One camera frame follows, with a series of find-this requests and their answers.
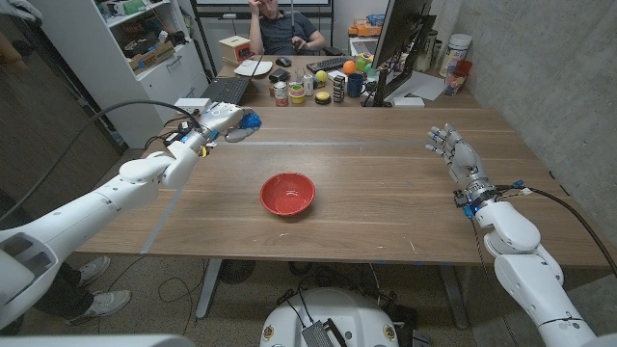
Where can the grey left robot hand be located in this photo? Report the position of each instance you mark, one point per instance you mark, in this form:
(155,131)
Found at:
(222,118)

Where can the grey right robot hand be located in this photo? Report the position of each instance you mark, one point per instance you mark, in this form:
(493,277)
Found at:
(463,159)

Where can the blue spiky stress ball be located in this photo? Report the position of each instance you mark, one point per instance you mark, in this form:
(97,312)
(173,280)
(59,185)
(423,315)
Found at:
(251,120)

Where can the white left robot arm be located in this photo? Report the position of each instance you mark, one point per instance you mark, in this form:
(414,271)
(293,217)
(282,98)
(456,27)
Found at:
(72,219)

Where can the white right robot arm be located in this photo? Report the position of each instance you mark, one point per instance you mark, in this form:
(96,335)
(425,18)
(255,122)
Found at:
(525,274)

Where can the red bowl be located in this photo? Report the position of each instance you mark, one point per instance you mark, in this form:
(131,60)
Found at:
(287,194)

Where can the yellow ball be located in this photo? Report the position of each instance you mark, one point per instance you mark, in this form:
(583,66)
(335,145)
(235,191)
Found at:
(321,76)

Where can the orange ball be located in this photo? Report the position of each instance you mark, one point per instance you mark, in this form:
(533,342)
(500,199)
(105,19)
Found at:
(349,67)

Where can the black laptop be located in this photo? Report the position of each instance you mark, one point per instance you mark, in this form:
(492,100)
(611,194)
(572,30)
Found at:
(226,89)

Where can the white power strip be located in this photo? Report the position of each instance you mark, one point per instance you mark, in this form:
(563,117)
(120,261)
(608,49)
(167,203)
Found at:
(188,105)

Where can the black power adapter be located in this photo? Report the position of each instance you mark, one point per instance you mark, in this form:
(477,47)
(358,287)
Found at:
(171,138)
(185,127)

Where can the wooden office desk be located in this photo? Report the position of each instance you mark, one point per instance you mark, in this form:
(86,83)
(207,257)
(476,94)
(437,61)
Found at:
(262,98)

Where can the white round plate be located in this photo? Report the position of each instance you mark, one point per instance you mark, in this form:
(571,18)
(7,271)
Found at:
(253,68)

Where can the labelled tin can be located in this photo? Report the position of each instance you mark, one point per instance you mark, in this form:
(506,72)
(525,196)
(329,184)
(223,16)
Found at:
(280,94)

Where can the wooden box with red panel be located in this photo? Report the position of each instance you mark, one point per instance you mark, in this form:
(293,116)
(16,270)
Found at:
(233,49)

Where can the black pouch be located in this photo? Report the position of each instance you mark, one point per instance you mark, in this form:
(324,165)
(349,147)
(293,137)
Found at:
(279,75)

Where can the white flat box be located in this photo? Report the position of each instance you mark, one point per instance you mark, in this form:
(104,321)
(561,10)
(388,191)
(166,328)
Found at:
(408,102)

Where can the red cup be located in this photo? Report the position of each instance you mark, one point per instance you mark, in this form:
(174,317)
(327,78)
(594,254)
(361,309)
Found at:
(455,79)

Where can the white paper sheets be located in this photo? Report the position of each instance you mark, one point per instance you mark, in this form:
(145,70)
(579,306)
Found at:
(426,87)

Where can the black computer mouse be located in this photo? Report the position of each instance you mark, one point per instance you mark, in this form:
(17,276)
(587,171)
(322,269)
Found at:
(284,61)

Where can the white slim can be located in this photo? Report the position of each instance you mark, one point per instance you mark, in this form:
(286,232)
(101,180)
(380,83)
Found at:
(308,85)

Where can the cardboard box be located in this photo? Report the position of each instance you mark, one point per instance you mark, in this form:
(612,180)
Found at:
(152,57)

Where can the white labelled canister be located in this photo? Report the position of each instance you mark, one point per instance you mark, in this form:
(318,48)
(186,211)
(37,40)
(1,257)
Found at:
(454,55)

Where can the seated person in dark shirt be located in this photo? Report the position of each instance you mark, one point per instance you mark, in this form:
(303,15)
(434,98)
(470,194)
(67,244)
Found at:
(284,31)

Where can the white shelf cabinet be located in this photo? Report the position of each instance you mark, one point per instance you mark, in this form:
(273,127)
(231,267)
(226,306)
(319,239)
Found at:
(120,72)

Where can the black keyboard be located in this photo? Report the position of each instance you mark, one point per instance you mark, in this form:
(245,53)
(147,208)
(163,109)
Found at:
(330,64)

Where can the black lettered block stack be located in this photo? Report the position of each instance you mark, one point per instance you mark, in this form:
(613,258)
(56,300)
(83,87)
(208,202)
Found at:
(339,89)

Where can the black office chair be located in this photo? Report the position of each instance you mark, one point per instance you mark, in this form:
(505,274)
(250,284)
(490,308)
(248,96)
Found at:
(332,50)

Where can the dark blue mug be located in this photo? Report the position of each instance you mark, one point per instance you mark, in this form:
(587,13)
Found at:
(355,86)

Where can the white table leg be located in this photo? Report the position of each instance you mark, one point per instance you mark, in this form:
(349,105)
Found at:
(208,289)
(454,296)

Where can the green toy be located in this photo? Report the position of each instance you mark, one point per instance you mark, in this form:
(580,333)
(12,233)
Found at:
(361,64)

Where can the green box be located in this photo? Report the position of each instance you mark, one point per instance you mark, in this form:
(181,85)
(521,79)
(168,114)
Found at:
(135,7)

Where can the black computer monitor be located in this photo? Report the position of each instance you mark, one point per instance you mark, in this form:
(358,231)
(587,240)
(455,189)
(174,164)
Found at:
(400,29)

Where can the silver laptop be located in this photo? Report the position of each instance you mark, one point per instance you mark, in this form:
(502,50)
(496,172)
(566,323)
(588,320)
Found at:
(364,46)

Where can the black round fan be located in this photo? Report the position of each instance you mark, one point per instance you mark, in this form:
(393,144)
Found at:
(237,271)

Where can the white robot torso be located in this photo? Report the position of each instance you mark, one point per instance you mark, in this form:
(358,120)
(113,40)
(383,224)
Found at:
(356,318)

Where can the standing person with grey shoes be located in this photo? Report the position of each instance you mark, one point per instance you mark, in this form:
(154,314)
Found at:
(103,303)

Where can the grey white teleoperation glove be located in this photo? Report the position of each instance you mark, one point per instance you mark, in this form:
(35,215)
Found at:
(17,7)

